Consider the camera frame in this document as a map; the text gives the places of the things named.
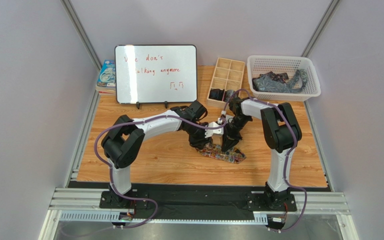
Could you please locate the colourful patterned tie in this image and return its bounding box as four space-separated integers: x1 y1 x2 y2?
196 143 247 164

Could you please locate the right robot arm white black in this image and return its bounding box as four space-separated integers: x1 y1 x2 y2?
221 97 302 202

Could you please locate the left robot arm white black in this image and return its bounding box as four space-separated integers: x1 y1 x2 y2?
100 101 212 196

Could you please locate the rolled black tie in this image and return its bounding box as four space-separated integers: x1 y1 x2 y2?
208 88 225 102

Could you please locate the wooden compartment box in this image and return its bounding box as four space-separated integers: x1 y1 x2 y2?
206 57 246 109

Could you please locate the white plastic basket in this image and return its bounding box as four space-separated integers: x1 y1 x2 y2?
247 55 321 102

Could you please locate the dark patterned tie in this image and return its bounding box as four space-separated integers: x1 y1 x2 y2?
260 71 289 84

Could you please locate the whiteboard with red writing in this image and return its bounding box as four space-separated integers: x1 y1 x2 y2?
114 44 198 106

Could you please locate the blue book stack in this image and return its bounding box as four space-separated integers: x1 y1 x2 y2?
95 60 116 96

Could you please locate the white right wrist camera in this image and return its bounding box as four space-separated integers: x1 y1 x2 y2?
216 110 233 125

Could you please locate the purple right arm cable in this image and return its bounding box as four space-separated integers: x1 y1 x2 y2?
223 88 309 233

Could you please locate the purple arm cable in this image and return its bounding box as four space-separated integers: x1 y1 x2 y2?
93 114 228 231
223 88 309 233

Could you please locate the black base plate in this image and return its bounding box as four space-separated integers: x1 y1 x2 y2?
99 183 297 221

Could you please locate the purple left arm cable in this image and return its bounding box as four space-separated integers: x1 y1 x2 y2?
93 114 228 231

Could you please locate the aluminium frame rail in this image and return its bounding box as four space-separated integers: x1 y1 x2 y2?
39 182 359 240

